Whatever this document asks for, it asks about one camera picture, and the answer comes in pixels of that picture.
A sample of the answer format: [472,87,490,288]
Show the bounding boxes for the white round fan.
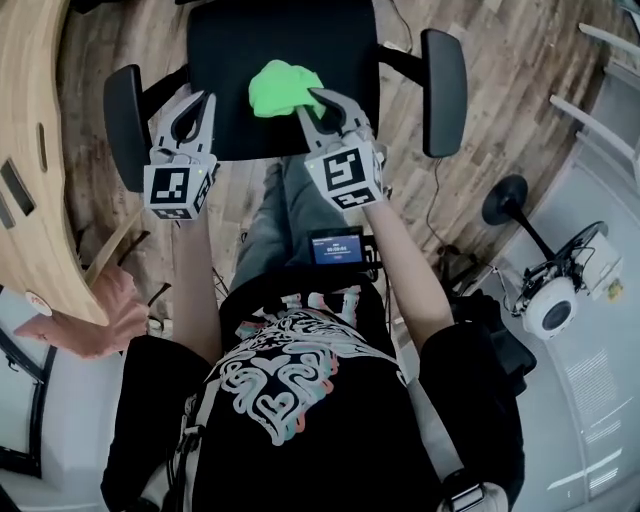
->
[509,222,624,341]

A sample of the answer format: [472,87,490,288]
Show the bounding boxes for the curved wooden desk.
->
[0,0,146,326]

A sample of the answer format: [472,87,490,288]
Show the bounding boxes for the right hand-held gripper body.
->
[303,124,389,212]

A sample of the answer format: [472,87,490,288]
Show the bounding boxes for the small black screen device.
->
[307,227,366,266]

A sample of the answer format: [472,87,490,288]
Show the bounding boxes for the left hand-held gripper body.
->
[143,144,221,221]

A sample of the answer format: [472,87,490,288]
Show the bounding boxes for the black floor stand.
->
[482,174,556,261]

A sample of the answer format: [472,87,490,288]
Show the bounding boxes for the black power cable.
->
[424,157,451,251]

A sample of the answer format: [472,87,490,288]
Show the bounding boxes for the black cable bundle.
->
[382,269,401,351]

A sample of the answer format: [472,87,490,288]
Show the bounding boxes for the person's black printed t-shirt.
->
[99,272,526,512]

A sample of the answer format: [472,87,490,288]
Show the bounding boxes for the person's right forearm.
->
[362,199,455,346]

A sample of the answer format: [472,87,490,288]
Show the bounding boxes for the green cloth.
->
[248,59,325,119]

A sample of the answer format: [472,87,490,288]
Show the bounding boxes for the white shelf unit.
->
[549,22,640,181]

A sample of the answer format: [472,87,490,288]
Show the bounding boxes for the round white logo sticker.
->
[24,290,54,317]

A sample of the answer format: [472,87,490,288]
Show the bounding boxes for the grey shoulder strap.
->
[404,374,509,512]
[177,389,211,471]

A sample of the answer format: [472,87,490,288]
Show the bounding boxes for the pink cloth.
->
[14,264,151,359]

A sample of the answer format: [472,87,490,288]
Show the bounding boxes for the person's left forearm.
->
[169,209,224,366]

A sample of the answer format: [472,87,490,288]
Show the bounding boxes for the white box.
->
[582,232,626,301]

